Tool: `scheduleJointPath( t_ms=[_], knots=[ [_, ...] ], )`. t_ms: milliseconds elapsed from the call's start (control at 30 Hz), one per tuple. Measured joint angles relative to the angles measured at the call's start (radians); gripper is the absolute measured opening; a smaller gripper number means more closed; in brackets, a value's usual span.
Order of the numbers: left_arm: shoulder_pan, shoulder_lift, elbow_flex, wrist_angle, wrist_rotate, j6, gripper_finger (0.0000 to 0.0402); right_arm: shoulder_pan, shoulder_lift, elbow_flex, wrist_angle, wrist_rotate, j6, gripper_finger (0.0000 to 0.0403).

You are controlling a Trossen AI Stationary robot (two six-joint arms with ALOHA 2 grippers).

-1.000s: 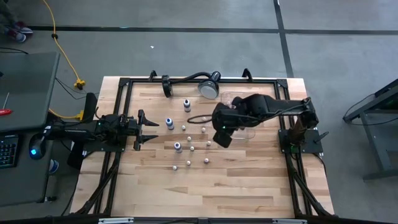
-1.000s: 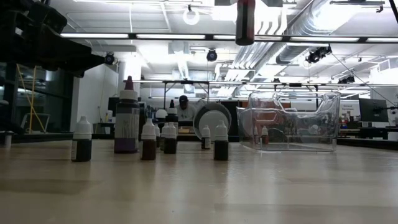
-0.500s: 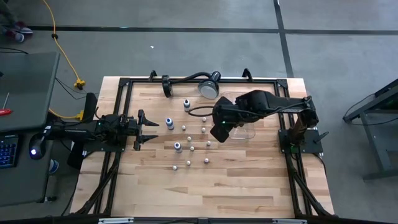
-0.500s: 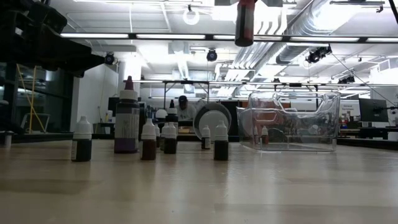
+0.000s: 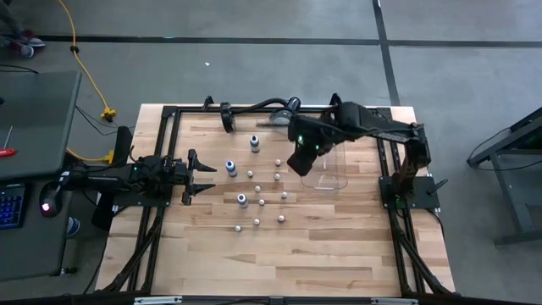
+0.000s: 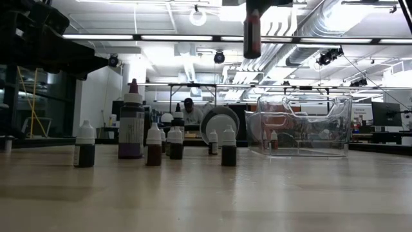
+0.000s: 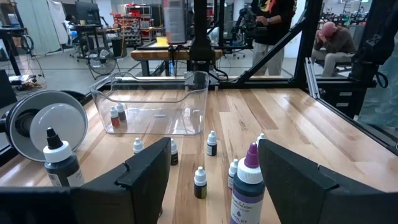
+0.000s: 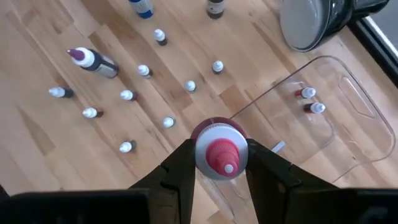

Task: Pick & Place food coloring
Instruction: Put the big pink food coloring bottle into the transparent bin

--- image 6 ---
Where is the black aluminium table frame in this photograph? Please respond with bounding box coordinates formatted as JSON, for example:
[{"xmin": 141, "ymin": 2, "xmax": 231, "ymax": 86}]
[{"xmin": 0, "ymin": 137, "xmax": 412, "ymax": 156}]

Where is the small purple food coloring bottle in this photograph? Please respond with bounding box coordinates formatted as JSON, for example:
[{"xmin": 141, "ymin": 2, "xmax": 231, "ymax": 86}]
[{"xmin": 169, "ymin": 126, "xmax": 184, "ymax": 160}]

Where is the black computer monitor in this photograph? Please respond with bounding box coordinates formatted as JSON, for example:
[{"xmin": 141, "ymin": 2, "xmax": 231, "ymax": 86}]
[
  {"xmin": 111, "ymin": 100, "xmax": 120, "ymax": 122},
  {"xmin": 371, "ymin": 101, "xmax": 403, "ymax": 128}
]

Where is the small green food coloring bottle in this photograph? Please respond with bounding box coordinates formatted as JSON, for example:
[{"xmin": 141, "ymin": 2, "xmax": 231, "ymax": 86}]
[{"xmin": 221, "ymin": 124, "xmax": 238, "ymax": 167}]

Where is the large purple food coloring bottle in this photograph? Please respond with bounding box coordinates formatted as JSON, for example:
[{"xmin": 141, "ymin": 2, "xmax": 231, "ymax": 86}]
[{"xmin": 117, "ymin": 78, "xmax": 145, "ymax": 160}]

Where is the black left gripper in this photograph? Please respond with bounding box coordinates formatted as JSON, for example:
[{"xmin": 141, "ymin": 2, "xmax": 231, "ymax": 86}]
[{"xmin": 30, "ymin": 2, "xmax": 109, "ymax": 81}]

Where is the LED light bar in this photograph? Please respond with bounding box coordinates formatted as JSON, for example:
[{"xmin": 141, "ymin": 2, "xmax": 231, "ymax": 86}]
[{"xmin": 62, "ymin": 34, "xmax": 412, "ymax": 46}]

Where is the white cylinder post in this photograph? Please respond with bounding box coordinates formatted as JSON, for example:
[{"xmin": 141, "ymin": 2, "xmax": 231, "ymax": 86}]
[{"xmin": 2, "ymin": 135, "xmax": 15, "ymax": 154}]

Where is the white ring light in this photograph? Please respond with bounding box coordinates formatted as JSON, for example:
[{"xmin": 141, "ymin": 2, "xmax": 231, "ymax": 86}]
[{"xmin": 189, "ymin": 6, "xmax": 207, "ymax": 27}]

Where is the yellow extension cable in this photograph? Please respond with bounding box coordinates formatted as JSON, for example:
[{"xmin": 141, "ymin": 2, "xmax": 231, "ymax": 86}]
[{"xmin": 16, "ymin": 66, "xmax": 48, "ymax": 139}]

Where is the person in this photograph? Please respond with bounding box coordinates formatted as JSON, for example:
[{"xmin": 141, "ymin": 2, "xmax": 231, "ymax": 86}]
[{"xmin": 180, "ymin": 97, "xmax": 204, "ymax": 126}]

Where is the small brown food coloring bottle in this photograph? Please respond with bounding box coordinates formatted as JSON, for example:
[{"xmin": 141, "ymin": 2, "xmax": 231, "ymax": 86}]
[{"xmin": 145, "ymin": 122, "xmax": 163, "ymax": 167}]

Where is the clear plastic bin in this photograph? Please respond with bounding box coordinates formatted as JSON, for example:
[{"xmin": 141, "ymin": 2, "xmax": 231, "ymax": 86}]
[{"xmin": 244, "ymin": 93, "xmax": 354, "ymax": 158}]

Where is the white sign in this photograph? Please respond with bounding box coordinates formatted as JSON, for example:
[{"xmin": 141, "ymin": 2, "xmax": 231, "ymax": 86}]
[{"xmin": 353, "ymin": 106, "xmax": 374, "ymax": 122}]

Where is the large black food coloring bottle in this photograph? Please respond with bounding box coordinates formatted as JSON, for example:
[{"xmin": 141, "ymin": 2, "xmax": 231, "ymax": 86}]
[{"xmin": 171, "ymin": 102, "xmax": 185, "ymax": 130}]

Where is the large red food coloring bottle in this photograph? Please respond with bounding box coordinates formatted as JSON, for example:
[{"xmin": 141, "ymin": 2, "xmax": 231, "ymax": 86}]
[{"xmin": 243, "ymin": 8, "xmax": 262, "ymax": 60}]

